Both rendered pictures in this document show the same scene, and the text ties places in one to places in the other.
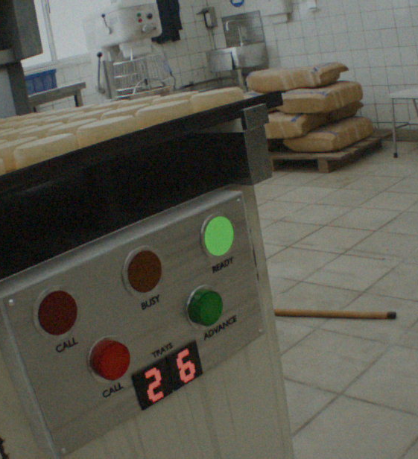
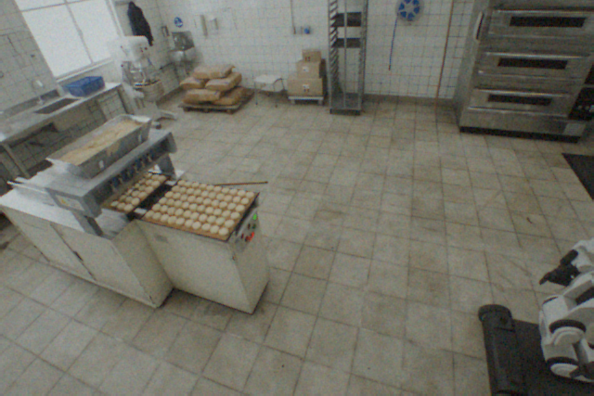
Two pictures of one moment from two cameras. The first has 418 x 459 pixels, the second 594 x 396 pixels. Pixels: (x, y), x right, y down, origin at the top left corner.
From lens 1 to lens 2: 1.37 m
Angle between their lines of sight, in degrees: 30
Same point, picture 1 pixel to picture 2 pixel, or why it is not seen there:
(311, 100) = (222, 85)
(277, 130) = (209, 97)
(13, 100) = (167, 160)
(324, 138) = (228, 100)
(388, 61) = (251, 60)
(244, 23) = (184, 36)
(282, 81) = (208, 75)
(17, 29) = (170, 146)
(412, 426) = (278, 218)
